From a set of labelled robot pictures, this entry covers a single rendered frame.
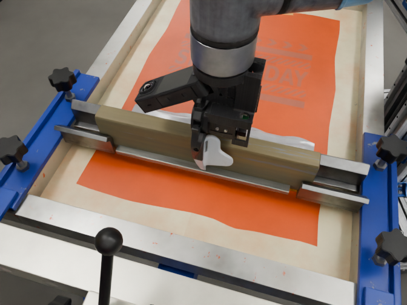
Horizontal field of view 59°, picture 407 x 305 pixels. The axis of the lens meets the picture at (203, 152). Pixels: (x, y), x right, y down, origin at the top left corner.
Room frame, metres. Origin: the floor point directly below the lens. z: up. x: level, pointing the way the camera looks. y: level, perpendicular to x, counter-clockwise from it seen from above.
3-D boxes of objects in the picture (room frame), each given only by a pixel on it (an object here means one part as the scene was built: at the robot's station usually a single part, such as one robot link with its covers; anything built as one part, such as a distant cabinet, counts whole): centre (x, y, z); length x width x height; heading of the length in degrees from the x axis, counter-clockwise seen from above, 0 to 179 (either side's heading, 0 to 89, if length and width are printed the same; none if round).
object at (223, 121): (0.34, -0.03, 1.15); 0.09 x 0.08 x 0.12; 74
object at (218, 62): (0.34, -0.02, 1.23); 0.08 x 0.08 x 0.05
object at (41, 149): (0.40, 0.27, 0.97); 0.30 x 0.05 x 0.07; 164
